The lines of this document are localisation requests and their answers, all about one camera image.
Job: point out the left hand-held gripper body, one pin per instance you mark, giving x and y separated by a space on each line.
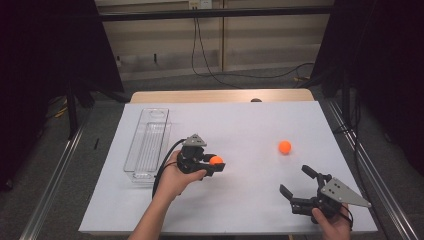
190 161

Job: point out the metal floor rail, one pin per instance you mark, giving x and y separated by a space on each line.
376 186
53 186

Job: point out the black metal stand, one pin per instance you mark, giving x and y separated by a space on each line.
71 110
346 100

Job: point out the person's left hand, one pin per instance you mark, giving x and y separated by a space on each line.
173 180

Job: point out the person's right hand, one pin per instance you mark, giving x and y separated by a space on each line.
335 228

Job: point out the white wall socket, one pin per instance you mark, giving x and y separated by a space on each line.
205 4

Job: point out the white table cover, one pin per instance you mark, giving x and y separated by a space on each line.
233 126

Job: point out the black curtain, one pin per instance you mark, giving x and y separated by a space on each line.
33 66
383 66

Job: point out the clear plastic container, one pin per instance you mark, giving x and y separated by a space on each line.
146 150

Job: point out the small dark knob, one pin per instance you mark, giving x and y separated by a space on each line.
256 100

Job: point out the wooden table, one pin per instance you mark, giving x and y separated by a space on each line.
200 96

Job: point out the small black stick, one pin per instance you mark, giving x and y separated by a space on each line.
96 143

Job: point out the orange ball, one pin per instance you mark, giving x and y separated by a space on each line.
285 147
216 160

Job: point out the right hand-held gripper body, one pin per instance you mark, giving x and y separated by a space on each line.
336 193

